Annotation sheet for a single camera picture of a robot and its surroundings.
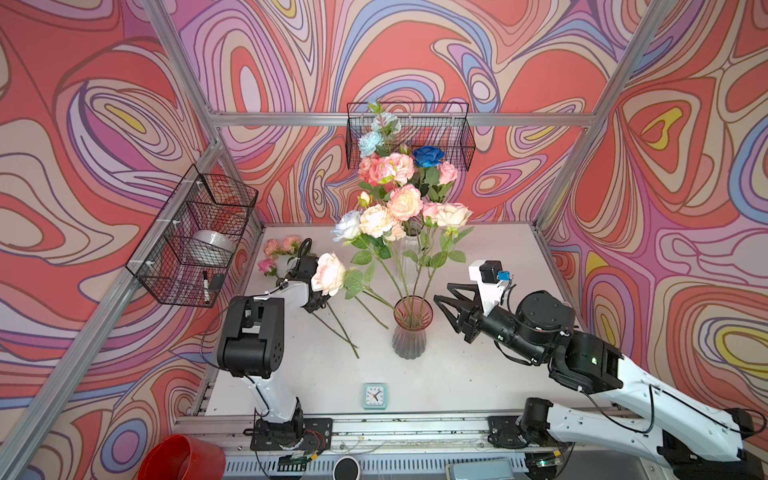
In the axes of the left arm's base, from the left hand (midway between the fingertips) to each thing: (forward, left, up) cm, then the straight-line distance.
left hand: (329, 291), depth 99 cm
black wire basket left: (-7, +29, +30) cm, 43 cm away
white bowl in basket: (-7, +23, +31) cm, 39 cm away
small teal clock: (-33, -16, 0) cm, 37 cm away
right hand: (-23, -31, +33) cm, 51 cm away
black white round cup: (-49, -10, +3) cm, 50 cm away
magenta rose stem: (+8, +22, +3) cm, 24 cm away
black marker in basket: (-14, +25, +24) cm, 37 cm away
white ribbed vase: (-9, -25, +28) cm, 39 cm away
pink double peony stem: (+16, +16, +5) cm, 23 cm away
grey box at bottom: (-49, -44, +2) cm, 66 cm away
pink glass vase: (-17, -26, +16) cm, 35 cm away
